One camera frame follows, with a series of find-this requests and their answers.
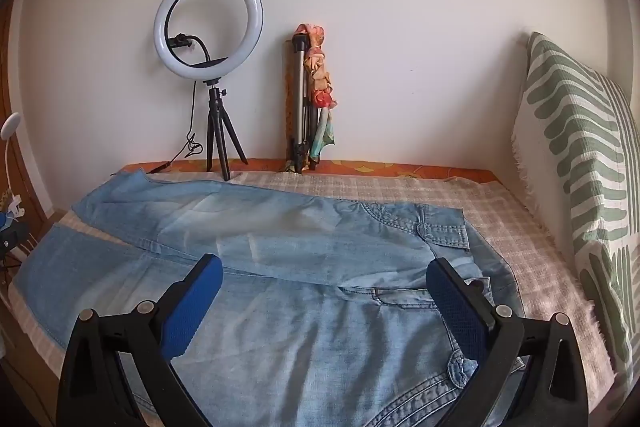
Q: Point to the white desk lamp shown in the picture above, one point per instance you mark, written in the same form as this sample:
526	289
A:
10	124

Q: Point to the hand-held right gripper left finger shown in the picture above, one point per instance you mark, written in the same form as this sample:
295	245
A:
192	302

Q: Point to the wooden bed frame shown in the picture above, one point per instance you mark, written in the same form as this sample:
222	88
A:
25	387

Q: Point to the green striped pillow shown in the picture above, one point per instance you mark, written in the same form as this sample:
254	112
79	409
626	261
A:
575	132

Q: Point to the small black tripod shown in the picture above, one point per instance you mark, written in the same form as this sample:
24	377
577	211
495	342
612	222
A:
216	107

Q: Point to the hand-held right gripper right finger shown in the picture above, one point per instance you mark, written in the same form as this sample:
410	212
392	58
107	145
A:
457	312

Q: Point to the dark device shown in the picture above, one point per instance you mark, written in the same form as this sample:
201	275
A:
12	237

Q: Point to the blue denim pants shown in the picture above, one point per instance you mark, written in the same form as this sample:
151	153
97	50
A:
300	332

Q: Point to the orange patterned board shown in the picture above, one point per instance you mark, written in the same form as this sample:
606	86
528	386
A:
288	107

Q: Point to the plaid blanket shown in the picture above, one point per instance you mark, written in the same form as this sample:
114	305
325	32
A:
525	247

